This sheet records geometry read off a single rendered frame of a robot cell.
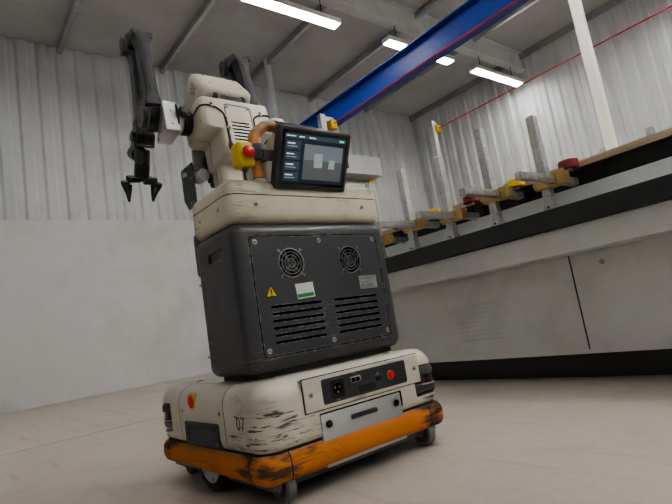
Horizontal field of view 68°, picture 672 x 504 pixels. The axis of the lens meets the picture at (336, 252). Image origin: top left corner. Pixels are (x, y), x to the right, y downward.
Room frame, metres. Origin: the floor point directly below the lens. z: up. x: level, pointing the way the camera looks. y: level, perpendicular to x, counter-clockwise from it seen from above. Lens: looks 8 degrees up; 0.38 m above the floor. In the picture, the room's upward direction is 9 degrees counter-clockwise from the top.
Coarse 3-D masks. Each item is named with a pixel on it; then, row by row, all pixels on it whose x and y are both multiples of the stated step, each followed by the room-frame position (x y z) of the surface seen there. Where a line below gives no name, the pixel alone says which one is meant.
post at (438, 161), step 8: (440, 160) 2.36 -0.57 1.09; (440, 168) 2.36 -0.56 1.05; (440, 176) 2.36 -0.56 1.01; (440, 184) 2.37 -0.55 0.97; (440, 192) 2.38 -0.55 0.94; (448, 192) 2.37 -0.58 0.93; (448, 200) 2.36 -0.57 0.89; (448, 208) 2.35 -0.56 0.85; (448, 224) 2.37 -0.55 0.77; (448, 232) 2.38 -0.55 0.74; (456, 232) 2.37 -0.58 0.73
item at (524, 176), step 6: (516, 174) 1.79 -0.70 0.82; (522, 174) 1.78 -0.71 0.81; (528, 174) 1.81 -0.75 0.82; (534, 174) 1.84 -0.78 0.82; (540, 174) 1.86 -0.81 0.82; (546, 174) 1.89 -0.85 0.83; (516, 180) 1.80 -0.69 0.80; (522, 180) 1.81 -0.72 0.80; (528, 180) 1.83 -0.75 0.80; (534, 180) 1.84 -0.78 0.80; (540, 180) 1.86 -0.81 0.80; (546, 180) 1.89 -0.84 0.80; (552, 180) 1.92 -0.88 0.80; (576, 180) 2.04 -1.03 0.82; (570, 186) 2.07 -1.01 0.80
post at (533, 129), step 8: (528, 120) 1.98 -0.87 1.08; (536, 120) 1.98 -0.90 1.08; (528, 128) 1.99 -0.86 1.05; (536, 128) 1.97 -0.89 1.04; (536, 136) 1.97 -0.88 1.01; (536, 144) 1.98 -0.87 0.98; (536, 152) 1.98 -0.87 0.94; (544, 152) 1.99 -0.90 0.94; (536, 160) 1.99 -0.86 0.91; (544, 160) 1.98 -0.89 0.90; (536, 168) 1.99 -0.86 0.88; (544, 168) 1.97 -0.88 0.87; (544, 192) 1.99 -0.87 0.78; (552, 192) 1.98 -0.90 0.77; (544, 200) 1.99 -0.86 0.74; (552, 200) 1.97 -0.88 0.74
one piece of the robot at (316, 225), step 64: (256, 128) 1.35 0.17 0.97; (320, 128) 1.51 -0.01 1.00; (256, 192) 1.31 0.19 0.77; (320, 192) 1.45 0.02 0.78; (256, 256) 1.30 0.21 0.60; (320, 256) 1.43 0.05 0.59; (384, 256) 1.60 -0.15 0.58; (256, 320) 1.28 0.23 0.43; (320, 320) 1.41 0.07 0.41; (384, 320) 1.56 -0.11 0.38
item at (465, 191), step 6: (462, 192) 1.98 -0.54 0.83; (468, 192) 1.98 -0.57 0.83; (474, 192) 2.01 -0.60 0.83; (480, 192) 2.04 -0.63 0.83; (486, 192) 2.06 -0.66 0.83; (492, 192) 2.09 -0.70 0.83; (498, 192) 2.12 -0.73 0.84; (516, 192) 2.21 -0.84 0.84; (522, 192) 2.24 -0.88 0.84; (510, 198) 2.21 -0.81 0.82; (516, 198) 2.23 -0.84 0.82
